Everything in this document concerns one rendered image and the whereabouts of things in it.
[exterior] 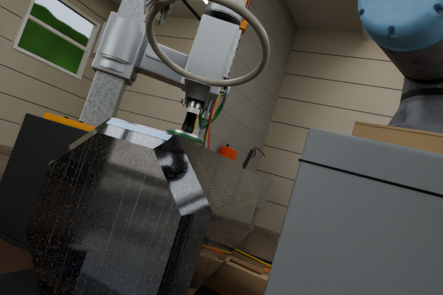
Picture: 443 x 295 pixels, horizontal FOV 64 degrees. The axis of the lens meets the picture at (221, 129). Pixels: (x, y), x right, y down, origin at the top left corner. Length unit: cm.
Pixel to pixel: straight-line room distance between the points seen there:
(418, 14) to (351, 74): 640
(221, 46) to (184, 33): 665
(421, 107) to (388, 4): 21
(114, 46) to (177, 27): 642
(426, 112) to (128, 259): 107
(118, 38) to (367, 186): 211
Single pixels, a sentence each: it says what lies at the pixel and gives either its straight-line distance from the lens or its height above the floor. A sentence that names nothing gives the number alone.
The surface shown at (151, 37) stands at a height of 116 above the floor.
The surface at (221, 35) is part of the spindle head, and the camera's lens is 201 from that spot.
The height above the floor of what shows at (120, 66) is 121.
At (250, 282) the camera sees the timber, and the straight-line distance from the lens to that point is 234.
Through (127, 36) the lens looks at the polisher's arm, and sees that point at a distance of 249.
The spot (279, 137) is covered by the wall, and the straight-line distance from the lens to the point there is 685.
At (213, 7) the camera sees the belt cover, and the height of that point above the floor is 159.
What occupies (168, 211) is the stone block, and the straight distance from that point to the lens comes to 130.
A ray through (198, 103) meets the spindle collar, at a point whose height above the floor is 106.
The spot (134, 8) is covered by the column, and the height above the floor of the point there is 164.
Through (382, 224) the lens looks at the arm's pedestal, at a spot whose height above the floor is 73.
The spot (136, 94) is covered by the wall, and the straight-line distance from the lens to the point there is 873.
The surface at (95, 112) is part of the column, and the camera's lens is 248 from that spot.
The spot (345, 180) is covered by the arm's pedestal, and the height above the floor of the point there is 78.
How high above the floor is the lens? 73
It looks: 7 degrees up
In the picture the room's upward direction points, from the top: 17 degrees clockwise
